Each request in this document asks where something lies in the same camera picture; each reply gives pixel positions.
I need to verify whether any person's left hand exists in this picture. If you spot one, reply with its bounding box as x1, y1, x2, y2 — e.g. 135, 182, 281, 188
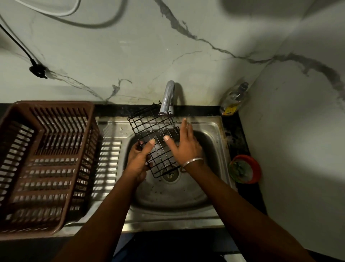
124, 138, 156, 184

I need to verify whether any person's right hand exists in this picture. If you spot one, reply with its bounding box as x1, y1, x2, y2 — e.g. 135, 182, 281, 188
163, 117, 204, 169

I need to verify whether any black wire rack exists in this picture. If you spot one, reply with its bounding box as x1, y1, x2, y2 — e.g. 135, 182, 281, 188
127, 101, 187, 179

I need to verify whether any person's left forearm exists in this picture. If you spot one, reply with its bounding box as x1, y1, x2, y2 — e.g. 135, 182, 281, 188
52, 172, 141, 262

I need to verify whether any person's right forearm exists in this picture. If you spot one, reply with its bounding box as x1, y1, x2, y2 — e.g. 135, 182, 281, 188
183, 161, 316, 262

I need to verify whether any person's dark clothing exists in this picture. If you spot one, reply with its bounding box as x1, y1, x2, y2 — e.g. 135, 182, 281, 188
112, 229, 243, 262

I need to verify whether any stainless steel sink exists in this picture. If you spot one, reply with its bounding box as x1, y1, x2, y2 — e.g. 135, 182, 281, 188
58, 116, 238, 234

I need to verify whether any chrome faucet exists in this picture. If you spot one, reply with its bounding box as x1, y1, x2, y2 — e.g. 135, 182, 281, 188
159, 80, 176, 116

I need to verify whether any orange round container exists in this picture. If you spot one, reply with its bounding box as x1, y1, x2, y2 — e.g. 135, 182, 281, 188
228, 154, 261, 185

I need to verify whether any clear dish soap bottle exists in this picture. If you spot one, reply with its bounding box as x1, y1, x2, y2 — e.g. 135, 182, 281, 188
220, 82, 249, 117

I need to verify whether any brown plastic dish basket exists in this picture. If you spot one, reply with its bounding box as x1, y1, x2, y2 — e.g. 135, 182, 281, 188
0, 100, 101, 241

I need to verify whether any silver bracelet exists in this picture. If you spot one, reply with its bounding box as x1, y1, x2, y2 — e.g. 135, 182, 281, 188
180, 157, 204, 168

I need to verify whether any black power cable with plug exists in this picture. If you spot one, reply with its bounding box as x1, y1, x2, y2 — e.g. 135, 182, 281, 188
0, 23, 49, 79

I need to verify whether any thick white wall cable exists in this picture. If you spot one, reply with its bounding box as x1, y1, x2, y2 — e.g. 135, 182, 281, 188
13, 0, 82, 17

